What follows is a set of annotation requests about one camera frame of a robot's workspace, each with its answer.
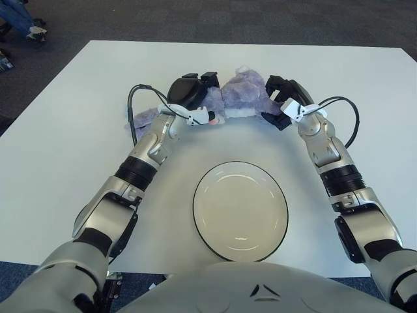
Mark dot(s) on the purple plush bunny doll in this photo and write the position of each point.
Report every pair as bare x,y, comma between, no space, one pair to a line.
244,91

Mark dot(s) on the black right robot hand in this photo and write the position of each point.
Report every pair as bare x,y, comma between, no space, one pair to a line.
298,93

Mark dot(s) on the metal table leg bracket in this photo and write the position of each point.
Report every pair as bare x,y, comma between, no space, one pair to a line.
112,290

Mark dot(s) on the blue jeans leg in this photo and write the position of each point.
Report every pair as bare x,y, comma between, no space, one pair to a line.
14,14

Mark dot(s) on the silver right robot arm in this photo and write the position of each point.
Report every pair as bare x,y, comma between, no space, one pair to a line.
329,150

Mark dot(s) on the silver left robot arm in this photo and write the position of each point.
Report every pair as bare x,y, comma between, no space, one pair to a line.
143,163

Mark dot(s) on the patterned sneaker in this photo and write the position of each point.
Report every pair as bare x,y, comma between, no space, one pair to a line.
36,33

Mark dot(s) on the white plate with black rim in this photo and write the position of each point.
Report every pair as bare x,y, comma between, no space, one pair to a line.
239,208

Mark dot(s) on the dark printed floor item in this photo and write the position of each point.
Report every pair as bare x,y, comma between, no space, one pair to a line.
6,63

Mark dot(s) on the silver robot torso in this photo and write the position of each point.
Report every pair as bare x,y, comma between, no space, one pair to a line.
228,290

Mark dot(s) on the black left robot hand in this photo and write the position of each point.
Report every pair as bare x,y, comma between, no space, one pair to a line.
185,93

